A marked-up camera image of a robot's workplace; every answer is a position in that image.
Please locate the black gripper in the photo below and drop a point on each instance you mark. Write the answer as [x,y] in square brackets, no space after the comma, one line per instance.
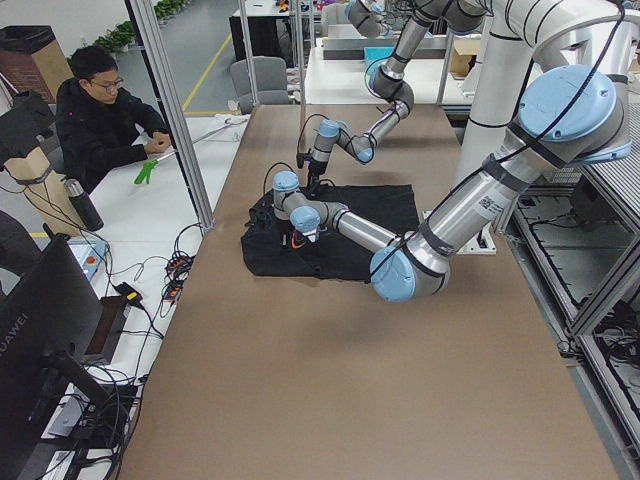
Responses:
[314,179]
[270,220]

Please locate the black graphic t-shirt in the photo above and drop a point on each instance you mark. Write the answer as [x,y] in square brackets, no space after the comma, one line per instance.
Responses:
[268,252]

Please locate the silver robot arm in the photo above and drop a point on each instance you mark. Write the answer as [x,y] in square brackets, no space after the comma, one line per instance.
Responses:
[387,82]
[569,115]

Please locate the red power strip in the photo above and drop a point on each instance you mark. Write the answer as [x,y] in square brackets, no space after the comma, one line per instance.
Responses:
[176,272]

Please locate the grey office chair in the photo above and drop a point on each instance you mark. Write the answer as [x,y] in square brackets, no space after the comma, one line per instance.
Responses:
[271,82]

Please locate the green plastic tool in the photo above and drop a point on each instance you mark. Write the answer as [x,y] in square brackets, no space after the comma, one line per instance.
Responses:
[145,173]

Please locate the blue plastic box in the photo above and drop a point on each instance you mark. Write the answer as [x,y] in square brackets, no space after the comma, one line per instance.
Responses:
[377,53]

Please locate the black power adapter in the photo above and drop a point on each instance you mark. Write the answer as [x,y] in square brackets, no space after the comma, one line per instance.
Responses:
[132,296]

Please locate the dark steel water bottle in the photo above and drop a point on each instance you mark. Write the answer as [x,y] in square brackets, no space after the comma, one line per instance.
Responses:
[83,205]

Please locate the seated man black jacket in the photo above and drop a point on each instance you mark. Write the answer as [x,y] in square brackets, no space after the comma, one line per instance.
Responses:
[101,125]

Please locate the cardboard box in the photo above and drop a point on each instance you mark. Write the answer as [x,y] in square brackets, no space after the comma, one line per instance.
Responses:
[463,57]

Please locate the black computer monitor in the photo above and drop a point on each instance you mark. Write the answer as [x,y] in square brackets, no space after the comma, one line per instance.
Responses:
[47,323]

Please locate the aluminium frame cage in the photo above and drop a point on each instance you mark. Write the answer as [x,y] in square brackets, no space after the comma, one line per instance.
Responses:
[148,38]

